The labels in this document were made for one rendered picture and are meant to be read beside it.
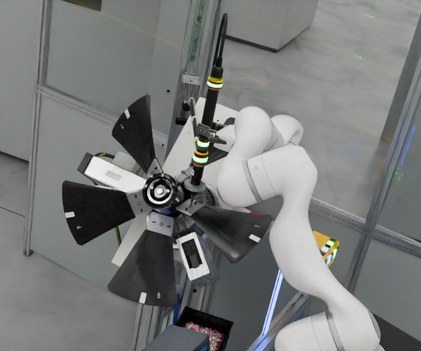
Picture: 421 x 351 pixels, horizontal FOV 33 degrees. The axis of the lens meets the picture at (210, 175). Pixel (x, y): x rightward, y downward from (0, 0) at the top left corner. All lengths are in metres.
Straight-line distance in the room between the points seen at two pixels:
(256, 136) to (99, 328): 2.10
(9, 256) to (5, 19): 1.48
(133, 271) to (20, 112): 2.62
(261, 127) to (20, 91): 3.15
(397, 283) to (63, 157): 1.70
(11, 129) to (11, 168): 0.26
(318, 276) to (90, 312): 2.22
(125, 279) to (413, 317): 1.24
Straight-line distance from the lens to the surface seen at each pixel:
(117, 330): 3.57
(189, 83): 2.72
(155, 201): 2.26
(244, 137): 1.64
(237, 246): 2.16
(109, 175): 2.54
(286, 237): 1.57
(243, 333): 3.35
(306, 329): 1.60
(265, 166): 1.58
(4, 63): 4.68
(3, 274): 3.87
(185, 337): 1.67
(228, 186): 1.59
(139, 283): 2.25
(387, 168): 2.74
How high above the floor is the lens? 2.32
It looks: 27 degrees down
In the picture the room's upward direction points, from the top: 12 degrees clockwise
